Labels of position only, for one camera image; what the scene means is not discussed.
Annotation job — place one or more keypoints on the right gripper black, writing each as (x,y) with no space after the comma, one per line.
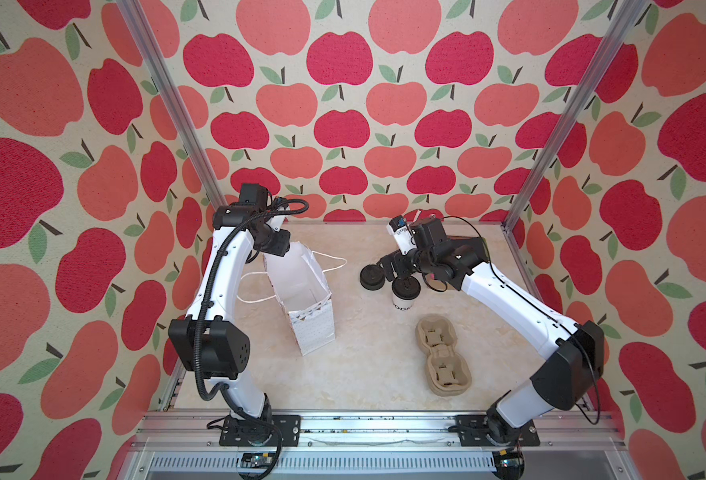
(385,264)

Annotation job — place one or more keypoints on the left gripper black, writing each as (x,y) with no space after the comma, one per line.
(282,245)

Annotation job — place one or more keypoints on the single white paper cup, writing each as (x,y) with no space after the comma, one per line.
(402,304)

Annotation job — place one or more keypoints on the cartoon animal paper gift bag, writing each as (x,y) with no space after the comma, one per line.
(299,284)

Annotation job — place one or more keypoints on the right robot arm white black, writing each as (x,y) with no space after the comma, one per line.
(573,353)

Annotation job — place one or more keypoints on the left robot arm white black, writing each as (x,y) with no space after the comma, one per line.
(207,341)

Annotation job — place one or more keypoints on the brown pulp cup carrier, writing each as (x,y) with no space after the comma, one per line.
(446,371)

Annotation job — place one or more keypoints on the aluminium front rail frame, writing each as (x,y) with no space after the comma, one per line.
(188,444)

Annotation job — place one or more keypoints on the left aluminium corner post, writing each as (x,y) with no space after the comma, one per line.
(143,36)

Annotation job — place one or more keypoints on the aluminium corner post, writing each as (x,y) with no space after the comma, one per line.
(620,26)
(143,36)

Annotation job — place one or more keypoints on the right aluminium corner post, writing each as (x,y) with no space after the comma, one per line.
(620,26)

